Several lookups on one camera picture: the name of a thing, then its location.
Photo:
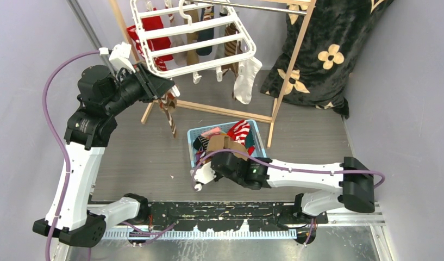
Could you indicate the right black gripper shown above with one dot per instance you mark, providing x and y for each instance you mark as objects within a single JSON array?
[{"x": 218, "y": 175}]

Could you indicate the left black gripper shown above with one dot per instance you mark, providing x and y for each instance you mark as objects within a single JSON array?
[{"x": 152, "y": 85}]

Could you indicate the red white striped sock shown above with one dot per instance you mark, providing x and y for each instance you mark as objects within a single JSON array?
[{"x": 239, "y": 131}]

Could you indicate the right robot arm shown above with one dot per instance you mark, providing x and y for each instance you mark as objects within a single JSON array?
[{"x": 349, "y": 184}]

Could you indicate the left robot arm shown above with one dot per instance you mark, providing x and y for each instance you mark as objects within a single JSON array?
[{"x": 102, "y": 97}]

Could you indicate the red snowflake sock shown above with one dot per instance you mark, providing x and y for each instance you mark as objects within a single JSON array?
[{"x": 158, "y": 61}]

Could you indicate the dark green sock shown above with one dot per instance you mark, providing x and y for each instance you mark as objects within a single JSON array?
[{"x": 249, "y": 140}]

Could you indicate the black striped sock in basket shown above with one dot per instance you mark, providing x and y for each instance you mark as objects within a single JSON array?
[{"x": 200, "y": 143}]

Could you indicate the pink sock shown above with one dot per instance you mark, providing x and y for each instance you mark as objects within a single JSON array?
[{"x": 214, "y": 131}]

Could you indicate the light blue plastic basket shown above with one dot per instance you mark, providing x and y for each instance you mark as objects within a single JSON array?
[{"x": 197, "y": 157}]

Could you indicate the red sock plain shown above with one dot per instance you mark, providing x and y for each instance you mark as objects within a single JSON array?
[{"x": 157, "y": 44}]

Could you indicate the brown striped sock rear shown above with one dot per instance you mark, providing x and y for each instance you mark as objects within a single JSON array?
[{"x": 231, "y": 48}]

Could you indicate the navy patterned sock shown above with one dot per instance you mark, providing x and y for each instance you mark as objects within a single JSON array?
[{"x": 207, "y": 13}]

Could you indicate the black floral blanket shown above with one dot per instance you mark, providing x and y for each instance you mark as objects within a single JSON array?
[{"x": 335, "y": 35}]

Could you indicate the metal hanging rod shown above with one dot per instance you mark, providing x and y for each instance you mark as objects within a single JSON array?
[{"x": 245, "y": 6}]

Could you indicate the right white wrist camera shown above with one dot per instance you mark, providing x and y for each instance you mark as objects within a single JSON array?
[{"x": 202, "y": 176}]

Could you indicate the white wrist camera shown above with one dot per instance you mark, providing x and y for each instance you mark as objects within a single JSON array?
[
  {"x": 118, "y": 56},
  {"x": 202, "y": 176}
]

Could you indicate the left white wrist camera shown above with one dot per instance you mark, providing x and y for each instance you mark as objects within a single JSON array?
[{"x": 118, "y": 56}]

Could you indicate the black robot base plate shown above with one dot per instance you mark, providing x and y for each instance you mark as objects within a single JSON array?
[{"x": 222, "y": 216}]

